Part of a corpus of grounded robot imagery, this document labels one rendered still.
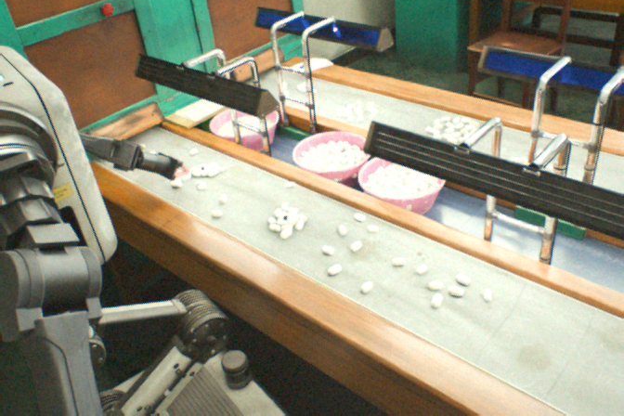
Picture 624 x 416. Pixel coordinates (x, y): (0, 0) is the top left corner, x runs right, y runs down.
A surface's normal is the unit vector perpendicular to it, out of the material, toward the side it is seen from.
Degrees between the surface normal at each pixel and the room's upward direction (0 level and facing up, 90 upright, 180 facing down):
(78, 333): 56
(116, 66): 90
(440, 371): 0
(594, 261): 0
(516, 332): 0
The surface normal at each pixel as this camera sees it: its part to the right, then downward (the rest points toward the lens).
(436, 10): -0.66, 0.47
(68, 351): 0.75, -0.42
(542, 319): -0.10, -0.83
